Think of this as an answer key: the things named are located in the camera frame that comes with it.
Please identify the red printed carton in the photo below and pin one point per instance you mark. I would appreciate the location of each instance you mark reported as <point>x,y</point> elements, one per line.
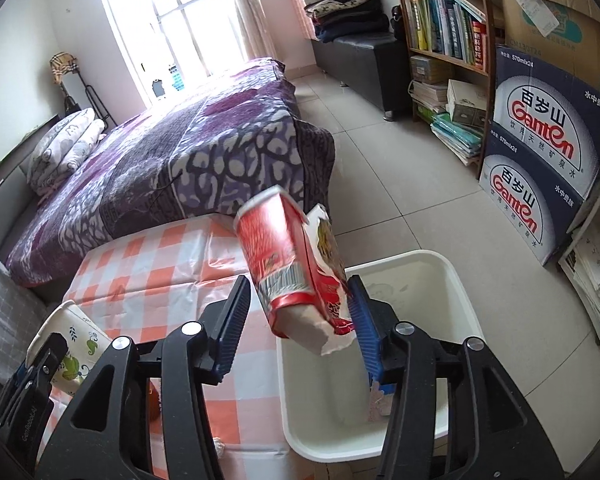
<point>275,255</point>

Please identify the orange white checked tablecloth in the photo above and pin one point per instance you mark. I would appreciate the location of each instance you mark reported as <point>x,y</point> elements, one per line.
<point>145,270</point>

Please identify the row of upright books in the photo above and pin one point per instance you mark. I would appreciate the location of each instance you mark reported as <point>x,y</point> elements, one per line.
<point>445,25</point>

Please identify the stack of papers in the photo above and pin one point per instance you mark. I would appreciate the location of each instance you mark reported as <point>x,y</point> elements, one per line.
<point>592,270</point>

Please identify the brown cardboard box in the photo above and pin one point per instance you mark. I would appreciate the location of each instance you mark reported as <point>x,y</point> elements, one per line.
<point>580,35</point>

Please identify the white tissue box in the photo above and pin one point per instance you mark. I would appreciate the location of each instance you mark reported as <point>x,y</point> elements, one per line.
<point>467,102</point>

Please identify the dark bed headboard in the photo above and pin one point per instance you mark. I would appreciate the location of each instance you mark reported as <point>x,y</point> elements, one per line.
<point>5,180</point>

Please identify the paper cup with green print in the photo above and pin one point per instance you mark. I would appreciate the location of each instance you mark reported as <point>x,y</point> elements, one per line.
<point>80,340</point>

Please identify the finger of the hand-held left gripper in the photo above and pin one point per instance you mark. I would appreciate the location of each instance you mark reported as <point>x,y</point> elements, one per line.
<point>47,360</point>

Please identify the folded white floral quilt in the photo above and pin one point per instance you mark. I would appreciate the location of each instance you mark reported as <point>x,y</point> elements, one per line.
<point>65,145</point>

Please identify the black bag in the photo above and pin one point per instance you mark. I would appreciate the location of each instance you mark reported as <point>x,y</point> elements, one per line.
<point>397,22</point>

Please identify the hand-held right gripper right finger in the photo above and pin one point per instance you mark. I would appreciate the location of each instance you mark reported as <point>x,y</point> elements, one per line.
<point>364,332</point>

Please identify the small printed packet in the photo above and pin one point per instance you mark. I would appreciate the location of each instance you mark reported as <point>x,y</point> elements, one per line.
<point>380,402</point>

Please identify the white plastic bin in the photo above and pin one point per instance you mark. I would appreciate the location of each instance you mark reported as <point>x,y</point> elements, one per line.
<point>420,285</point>

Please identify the black bench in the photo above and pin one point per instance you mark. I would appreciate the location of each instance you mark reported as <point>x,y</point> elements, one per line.
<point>365,60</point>

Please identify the window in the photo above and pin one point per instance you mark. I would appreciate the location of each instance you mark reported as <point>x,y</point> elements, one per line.
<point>175,20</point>

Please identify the pile of folded clothes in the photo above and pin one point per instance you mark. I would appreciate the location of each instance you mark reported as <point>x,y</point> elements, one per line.
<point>350,15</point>

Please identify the stack of lying books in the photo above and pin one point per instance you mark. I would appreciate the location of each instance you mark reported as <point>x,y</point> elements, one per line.
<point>455,135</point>

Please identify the grey checked cushion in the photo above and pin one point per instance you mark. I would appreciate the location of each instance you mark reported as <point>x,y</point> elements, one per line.
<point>5,310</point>

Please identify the light curtain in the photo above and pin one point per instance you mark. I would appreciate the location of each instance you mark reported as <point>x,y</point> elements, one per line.
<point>252,15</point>

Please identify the wooden bookshelf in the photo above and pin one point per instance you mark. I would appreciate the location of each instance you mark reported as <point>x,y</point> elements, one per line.
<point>486,20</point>

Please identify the black metal stand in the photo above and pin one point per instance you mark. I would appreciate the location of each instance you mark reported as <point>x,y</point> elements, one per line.
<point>92,100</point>

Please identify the plaid bag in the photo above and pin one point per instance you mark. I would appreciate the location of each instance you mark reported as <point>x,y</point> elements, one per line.
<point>62,66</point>

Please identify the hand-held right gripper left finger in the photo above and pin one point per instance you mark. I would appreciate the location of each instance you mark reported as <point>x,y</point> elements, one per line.
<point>230,327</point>

